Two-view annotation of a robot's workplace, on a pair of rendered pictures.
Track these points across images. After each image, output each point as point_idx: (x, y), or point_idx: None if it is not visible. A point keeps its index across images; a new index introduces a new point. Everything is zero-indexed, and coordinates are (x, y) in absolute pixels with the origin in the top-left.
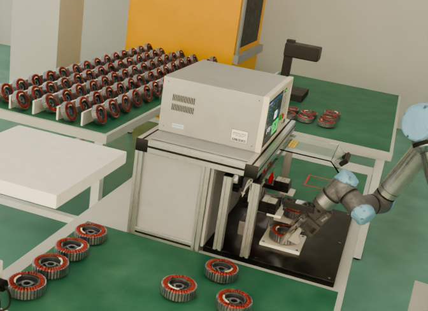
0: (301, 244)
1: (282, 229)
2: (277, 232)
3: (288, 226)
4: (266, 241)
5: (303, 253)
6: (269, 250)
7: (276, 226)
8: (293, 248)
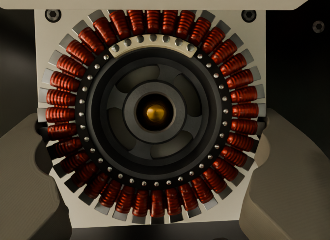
0: (148, 218)
1: (206, 85)
2: (63, 69)
3: (234, 124)
4: (55, 33)
5: (82, 236)
6: (5, 71)
7: (177, 33)
8: (64, 190)
